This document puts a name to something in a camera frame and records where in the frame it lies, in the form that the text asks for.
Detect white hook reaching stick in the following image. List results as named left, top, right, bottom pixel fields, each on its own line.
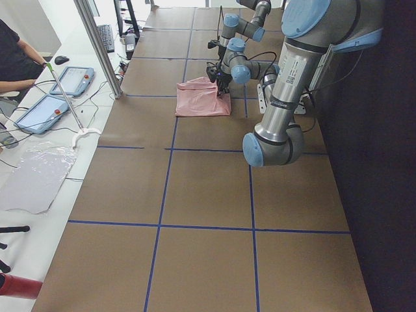
left=46, top=62, right=101, bottom=149

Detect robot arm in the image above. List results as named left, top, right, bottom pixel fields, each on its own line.
left=207, top=0, right=272, bottom=60
left=206, top=1, right=385, bottom=166

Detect near blue teach pendant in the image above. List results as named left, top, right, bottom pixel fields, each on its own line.
left=14, top=95, right=69, bottom=135

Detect aluminium frame post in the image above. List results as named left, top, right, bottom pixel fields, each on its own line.
left=73, top=0, right=123, bottom=99

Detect black computer mouse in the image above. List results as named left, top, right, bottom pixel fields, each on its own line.
left=54, top=55, right=70, bottom=65

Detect black tripod leg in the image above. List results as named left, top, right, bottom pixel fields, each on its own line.
left=0, top=226, right=30, bottom=233

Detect seated person black shirt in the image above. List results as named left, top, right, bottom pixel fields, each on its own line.
left=1, top=20, right=47, bottom=94

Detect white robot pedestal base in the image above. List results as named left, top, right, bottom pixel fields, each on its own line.
left=256, top=83, right=308, bottom=115

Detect pink Snoopy t-shirt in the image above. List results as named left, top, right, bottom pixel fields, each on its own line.
left=175, top=77, right=231, bottom=117

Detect blue teach pendant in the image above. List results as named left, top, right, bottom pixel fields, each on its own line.
left=58, top=66, right=95, bottom=98
left=14, top=95, right=69, bottom=135

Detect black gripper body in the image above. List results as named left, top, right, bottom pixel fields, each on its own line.
left=207, top=38, right=228, bottom=59
left=206, top=63, right=231, bottom=93

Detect far blue teach pendant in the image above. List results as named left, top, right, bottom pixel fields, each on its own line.
left=58, top=66, right=95, bottom=98

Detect red cylinder object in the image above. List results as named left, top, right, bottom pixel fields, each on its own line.
left=1, top=273, right=43, bottom=299

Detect black keyboard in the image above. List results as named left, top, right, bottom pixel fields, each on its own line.
left=96, top=24, right=115, bottom=53

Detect black monitor stand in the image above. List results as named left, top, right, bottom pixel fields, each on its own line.
left=113, top=0, right=140, bottom=39

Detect grey cardboard in plastic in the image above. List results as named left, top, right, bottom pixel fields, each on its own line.
left=1, top=141, right=77, bottom=215

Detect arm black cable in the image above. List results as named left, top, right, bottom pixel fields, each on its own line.
left=215, top=5, right=226, bottom=42
left=245, top=51, right=280, bottom=71

